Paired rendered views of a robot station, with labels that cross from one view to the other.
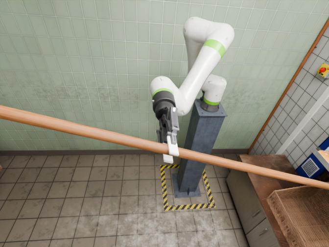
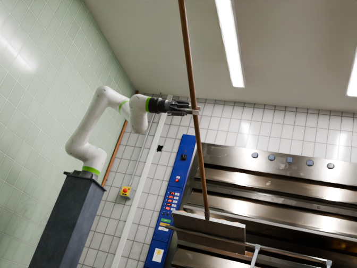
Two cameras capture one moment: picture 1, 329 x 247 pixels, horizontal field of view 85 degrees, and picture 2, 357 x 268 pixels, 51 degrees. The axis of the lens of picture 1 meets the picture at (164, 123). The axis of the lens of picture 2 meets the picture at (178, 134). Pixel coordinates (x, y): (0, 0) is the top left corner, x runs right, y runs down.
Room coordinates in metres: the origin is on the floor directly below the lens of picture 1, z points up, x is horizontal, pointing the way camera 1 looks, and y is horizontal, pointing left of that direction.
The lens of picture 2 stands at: (-0.52, 1.60, 0.58)
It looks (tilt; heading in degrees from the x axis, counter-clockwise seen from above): 25 degrees up; 300
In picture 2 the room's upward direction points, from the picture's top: 17 degrees clockwise
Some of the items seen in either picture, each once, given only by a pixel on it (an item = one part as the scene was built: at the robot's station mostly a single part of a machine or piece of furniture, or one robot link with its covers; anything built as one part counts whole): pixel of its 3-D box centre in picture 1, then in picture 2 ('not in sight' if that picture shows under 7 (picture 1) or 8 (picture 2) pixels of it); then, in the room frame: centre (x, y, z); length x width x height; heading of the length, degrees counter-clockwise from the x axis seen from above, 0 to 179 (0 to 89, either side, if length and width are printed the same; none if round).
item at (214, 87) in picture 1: (213, 88); (93, 160); (1.18, -0.33, 1.36); 0.16 x 0.13 x 0.19; 59
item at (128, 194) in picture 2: (327, 70); (126, 192); (1.50, -1.29, 1.46); 0.10 x 0.07 x 0.10; 8
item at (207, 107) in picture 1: (208, 99); (81, 176); (1.23, -0.33, 1.23); 0.26 x 0.15 x 0.06; 9
